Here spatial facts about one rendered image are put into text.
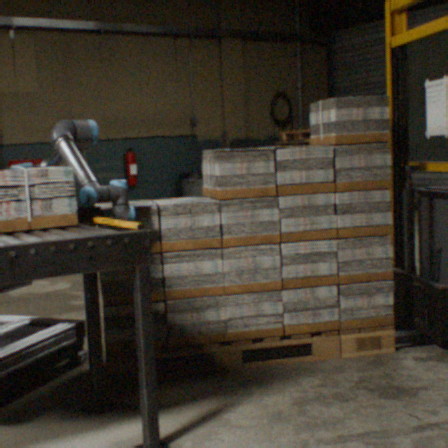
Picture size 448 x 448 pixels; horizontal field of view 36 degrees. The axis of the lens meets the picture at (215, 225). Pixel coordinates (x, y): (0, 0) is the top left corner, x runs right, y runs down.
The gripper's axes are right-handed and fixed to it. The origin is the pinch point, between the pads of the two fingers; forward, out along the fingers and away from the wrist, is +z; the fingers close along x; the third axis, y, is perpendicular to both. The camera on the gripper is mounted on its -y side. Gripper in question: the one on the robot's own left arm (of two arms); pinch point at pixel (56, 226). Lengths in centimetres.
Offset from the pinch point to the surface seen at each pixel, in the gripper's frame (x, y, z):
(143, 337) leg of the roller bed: 63, -36, -8
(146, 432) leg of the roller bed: 62, -71, -7
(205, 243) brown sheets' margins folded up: 1, -15, -72
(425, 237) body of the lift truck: 10, -27, -212
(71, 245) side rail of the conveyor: 63, 0, 16
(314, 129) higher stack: -4, 37, -145
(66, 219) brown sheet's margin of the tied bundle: 24.0, 5.0, 3.7
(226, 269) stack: 4, -28, -81
